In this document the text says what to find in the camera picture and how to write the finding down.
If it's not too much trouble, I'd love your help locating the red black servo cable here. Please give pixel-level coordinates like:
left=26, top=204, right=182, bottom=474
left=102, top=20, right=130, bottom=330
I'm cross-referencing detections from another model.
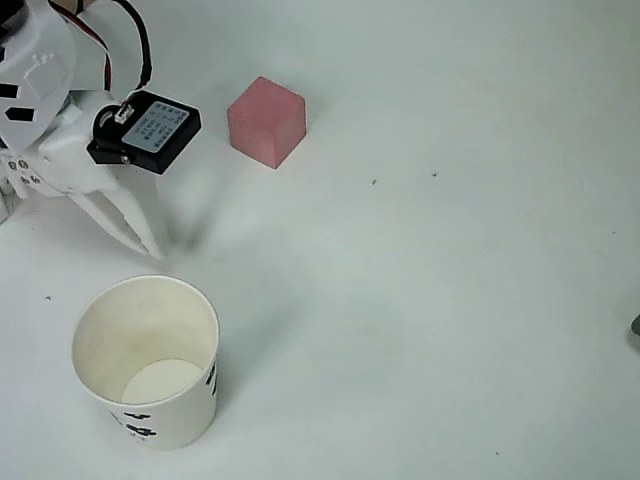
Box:
left=62, top=0, right=115, bottom=94

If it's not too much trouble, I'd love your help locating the white paper cup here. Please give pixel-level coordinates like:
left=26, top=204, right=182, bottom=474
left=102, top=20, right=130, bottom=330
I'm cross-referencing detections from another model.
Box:
left=71, top=274, right=221, bottom=452

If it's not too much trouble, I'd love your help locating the pink cube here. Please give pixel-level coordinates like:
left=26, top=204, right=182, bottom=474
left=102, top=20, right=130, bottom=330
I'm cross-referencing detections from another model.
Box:
left=226, top=76, right=307, bottom=170

